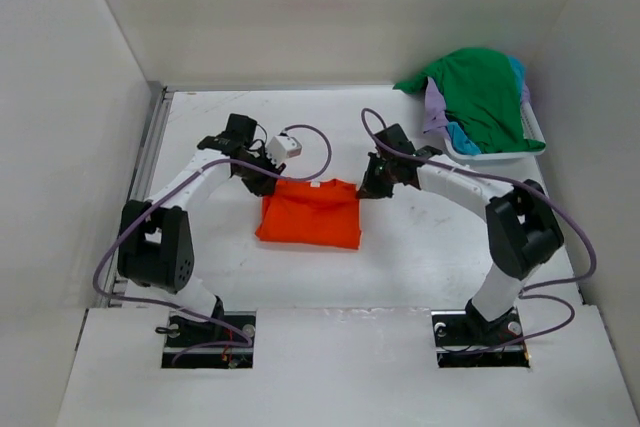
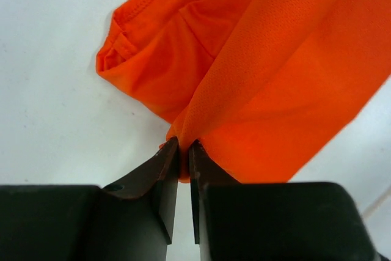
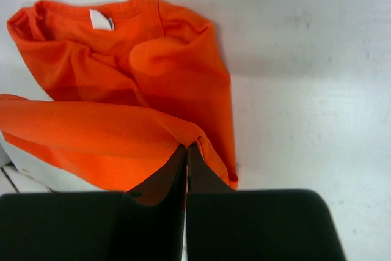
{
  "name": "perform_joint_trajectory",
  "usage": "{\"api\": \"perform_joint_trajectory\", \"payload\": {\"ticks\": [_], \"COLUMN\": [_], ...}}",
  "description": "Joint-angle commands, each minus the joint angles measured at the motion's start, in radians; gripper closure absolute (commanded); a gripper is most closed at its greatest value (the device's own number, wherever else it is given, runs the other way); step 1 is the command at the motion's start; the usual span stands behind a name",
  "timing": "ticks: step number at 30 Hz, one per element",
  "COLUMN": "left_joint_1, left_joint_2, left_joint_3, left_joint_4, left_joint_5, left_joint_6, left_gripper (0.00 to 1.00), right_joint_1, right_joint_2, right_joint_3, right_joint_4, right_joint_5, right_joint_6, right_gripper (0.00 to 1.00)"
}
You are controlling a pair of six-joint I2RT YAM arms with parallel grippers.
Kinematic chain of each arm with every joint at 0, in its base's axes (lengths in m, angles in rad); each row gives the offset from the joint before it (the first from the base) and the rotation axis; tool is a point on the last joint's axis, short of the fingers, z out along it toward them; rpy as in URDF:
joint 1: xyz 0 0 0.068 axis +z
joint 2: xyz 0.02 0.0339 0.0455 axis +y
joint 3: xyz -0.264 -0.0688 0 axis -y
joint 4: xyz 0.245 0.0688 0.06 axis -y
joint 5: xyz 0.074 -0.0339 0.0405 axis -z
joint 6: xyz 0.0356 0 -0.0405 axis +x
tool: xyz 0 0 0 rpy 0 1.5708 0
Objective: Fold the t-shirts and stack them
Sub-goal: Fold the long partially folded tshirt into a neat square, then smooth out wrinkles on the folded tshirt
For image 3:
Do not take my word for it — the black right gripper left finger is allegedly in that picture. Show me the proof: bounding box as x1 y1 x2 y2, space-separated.
1 146 186 260

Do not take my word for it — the orange t shirt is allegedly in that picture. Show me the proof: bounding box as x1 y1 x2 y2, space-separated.
1 0 238 191

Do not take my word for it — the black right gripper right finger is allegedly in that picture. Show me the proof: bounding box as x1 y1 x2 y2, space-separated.
186 144 346 260

